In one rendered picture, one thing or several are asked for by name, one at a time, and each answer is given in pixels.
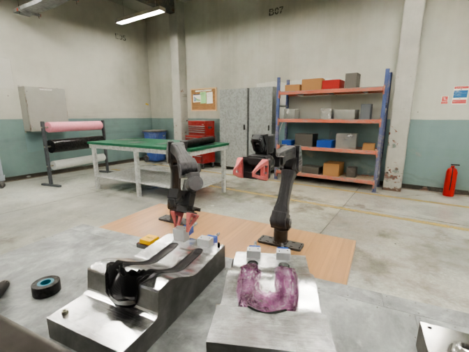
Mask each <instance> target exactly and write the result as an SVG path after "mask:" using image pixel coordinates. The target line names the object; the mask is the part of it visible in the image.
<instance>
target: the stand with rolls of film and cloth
mask: <svg viewBox="0 0 469 352"><path fill-rule="evenodd" d="M40 127H41V132H42V137H43V146H44V152H45V160H46V166H47V175H48V180H49V183H42V184H41V185H43V186H53V187H61V185H59V184H53V181H52V171H51V169H53V170H57V169H62V168H69V167H73V166H80V165H84V164H88V163H93V158H92V155H89V156H81V157H75V158H71V159H62V160H57V161H51V162H50V157H49V152H50V153H55V152H66V151H72V150H78V149H89V148H90V147H89V144H87V142H91V141H99V140H106V136H105V122H104V120H101V121H90V122H46V123H45V122H40ZM101 129H102V133H103V136H101V135H99V136H90V137H81V138H64V139H55V140H48V141H47V137H46V132H45V131H47V132H48V133H52V132H65V131H90V130H101ZM97 159H98V162H99V161H105V167H106V170H99V172H100V173H111V172H115V171H109V165H108V157H107V150H106V149H104V154H97Z"/></svg>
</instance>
